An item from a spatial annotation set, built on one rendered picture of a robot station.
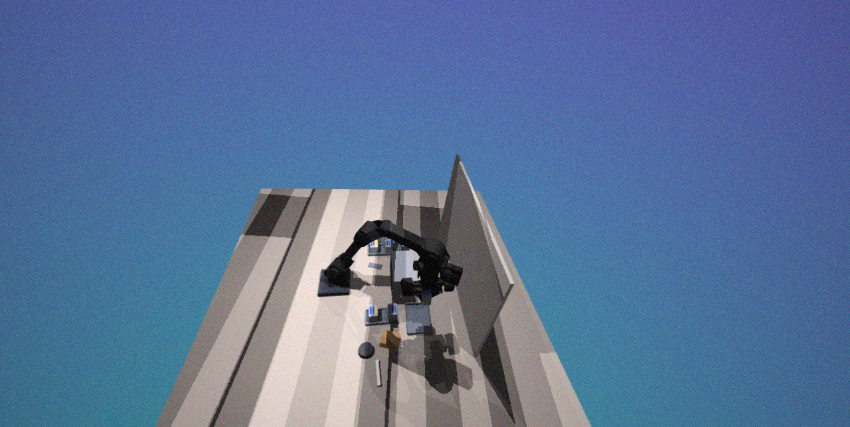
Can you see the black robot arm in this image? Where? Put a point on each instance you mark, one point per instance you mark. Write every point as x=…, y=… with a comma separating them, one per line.
x=433, y=254

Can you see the tan cardboard box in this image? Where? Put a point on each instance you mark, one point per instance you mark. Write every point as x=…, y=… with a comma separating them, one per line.
x=390, y=340

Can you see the dark grey cylinder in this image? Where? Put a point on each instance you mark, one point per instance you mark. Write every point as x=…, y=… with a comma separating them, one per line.
x=365, y=350

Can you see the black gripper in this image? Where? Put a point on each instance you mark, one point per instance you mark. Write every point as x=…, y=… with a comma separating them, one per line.
x=410, y=287

